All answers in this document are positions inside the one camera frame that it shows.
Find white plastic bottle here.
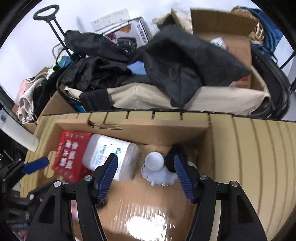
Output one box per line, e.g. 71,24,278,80
141,151,179,187

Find pile of black clothes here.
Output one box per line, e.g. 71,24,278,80
57,24,252,110

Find black wagon pull handle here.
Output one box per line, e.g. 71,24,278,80
33,6,75,59

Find white wall sockets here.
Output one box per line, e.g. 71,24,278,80
91,8,130,32

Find shallow cardboard box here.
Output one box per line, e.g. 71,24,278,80
42,113,210,241

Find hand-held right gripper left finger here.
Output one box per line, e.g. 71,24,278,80
26,153,118,241

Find white thermos bottle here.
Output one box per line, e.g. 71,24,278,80
0,110,39,152

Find blue cloth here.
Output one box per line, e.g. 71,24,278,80
126,61,147,76
245,8,285,56

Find large cardboard box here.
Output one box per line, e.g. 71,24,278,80
24,89,79,133

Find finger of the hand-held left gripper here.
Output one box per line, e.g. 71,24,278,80
3,156,50,184

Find beige clothes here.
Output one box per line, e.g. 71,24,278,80
18,76,47,124

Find beige fabric wagon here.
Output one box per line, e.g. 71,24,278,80
57,82,271,117

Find tan slatted folding table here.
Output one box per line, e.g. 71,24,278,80
20,111,296,241

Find black backpack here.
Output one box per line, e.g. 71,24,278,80
251,46,292,119

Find tall cardboard box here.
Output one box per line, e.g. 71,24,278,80
191,8,267,91

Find pink cloth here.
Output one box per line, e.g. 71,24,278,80
15,78,31,105

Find red printed box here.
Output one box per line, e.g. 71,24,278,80
51,131,93,182

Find cream cloth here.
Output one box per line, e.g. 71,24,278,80
152,8,194,33

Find printed appliance box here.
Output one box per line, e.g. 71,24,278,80
103,17,153,51

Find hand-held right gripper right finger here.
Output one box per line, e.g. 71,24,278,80
173,154,269,241

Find wicker basket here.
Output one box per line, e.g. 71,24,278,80
248,22,267,45

